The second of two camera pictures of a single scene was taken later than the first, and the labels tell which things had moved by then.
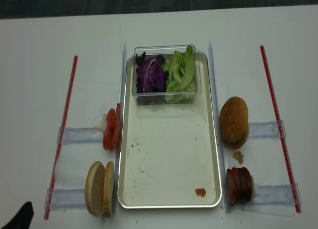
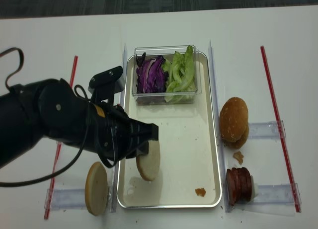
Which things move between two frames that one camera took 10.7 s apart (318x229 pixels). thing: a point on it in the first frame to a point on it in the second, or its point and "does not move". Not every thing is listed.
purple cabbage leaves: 150,73 does not move
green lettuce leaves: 180,80 does not move
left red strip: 61,138 does not move
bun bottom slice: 109,189 to 148,164
